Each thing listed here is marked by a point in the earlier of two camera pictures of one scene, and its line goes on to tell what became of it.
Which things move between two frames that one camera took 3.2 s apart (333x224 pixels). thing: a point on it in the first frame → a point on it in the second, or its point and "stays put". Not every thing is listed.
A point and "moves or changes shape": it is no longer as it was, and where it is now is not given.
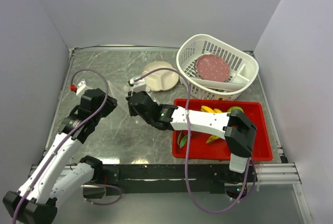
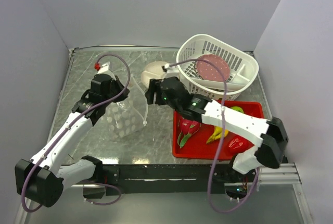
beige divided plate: x=161 y=80 stays put
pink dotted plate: x=212 y=67 stays put
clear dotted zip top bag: x=120 y=93 moves or changes shape
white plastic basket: x=244 y=68 stays put
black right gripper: x=133 y=112 → x=150 y=94
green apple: x=230 y=109 stays put
